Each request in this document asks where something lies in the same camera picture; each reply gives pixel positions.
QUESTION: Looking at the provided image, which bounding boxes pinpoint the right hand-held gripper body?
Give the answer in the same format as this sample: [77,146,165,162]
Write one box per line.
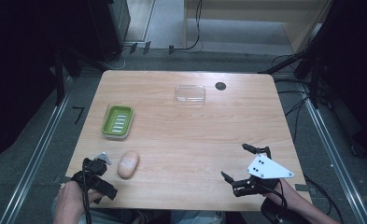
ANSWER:
[232,153,296,198]

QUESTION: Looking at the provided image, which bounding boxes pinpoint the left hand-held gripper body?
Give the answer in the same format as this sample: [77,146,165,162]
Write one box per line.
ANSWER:
[71,151,113,192]

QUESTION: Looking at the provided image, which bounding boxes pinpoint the person's right hand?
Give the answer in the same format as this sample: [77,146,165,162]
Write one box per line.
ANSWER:
[262,186,286,203]

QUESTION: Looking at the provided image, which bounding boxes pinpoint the person's left hand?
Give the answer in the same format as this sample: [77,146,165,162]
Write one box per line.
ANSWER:
[52,180,105,224]

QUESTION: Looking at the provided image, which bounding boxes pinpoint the beige soap bar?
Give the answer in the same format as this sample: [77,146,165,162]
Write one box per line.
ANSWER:
[117,150,141,180]

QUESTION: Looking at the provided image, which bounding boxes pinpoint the green soap dish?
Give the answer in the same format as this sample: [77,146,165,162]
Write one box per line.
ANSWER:
[101,105,135,140]

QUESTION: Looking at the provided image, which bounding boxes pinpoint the clear plastic box lid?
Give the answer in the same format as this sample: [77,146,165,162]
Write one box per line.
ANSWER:
[175,84,207,106]

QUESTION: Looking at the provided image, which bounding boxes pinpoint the black metal stand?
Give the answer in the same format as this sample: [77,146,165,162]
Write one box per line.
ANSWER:
[51,45,110,106]

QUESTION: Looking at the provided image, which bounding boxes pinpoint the black tripod stand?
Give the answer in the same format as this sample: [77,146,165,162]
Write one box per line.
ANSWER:
[258,18,338,110]

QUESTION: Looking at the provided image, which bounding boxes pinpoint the black curtain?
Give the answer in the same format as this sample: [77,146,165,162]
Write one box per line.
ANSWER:
[0,0,93,166]
[308,0,367,161]

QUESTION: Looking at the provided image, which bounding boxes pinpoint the light wooden furniture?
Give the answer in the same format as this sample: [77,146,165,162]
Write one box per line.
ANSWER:
[182,0,334,54]

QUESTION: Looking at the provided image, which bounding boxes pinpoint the black cabinet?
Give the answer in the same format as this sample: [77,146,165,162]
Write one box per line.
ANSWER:
[86,0,132,63]

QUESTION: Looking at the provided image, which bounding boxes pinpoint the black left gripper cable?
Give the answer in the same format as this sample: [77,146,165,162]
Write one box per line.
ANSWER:
[81,158,93,224]

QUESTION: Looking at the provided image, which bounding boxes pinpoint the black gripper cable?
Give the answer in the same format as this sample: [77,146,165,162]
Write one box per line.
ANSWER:
[81,158,93,224]
[255,178,289,223]

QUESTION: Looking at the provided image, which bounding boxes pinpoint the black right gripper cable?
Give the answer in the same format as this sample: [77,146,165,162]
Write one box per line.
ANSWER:
[255,178,289,223]

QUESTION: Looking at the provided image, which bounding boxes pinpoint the metal floor rail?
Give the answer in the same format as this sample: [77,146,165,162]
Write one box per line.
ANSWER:
[0,76,77,224]
[299,82,367,224]

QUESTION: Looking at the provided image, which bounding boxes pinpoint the black floor cable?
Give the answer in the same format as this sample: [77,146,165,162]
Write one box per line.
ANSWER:
[271,54,320,146]

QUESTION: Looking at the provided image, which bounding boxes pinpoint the white floor cable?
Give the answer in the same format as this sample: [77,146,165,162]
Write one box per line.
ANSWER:
[102,45,133,71]

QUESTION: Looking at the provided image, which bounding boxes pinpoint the black hanging cable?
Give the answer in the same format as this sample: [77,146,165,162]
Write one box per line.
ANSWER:
[175,0,204,52]

